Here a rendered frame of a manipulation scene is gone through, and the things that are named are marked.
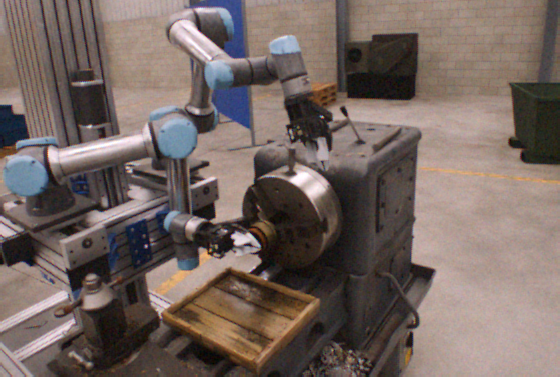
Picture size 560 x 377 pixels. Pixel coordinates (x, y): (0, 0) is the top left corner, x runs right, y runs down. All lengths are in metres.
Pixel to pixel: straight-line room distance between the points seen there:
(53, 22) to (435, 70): 10.16
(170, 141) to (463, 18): 10.16
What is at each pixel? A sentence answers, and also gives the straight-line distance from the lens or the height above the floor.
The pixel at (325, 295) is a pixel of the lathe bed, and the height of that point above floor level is 0.87.
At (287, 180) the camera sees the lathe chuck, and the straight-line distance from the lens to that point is 1.24.
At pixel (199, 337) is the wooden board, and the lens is 1.21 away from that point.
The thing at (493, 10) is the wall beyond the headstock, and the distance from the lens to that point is 11.00.
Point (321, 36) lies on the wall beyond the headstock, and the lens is 11.93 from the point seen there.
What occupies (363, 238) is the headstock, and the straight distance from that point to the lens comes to 1.38.
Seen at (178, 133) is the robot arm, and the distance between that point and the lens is 1.21.
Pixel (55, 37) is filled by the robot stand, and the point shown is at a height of 1.69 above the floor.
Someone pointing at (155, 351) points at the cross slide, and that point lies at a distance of 1.07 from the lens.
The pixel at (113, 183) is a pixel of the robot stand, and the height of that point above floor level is 1.14.
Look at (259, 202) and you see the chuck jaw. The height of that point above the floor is 1.16.
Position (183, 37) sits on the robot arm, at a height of 1.65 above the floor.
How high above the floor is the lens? 1.65
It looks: 18 degrees down
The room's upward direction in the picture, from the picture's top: 3 degrees counter-clockwise
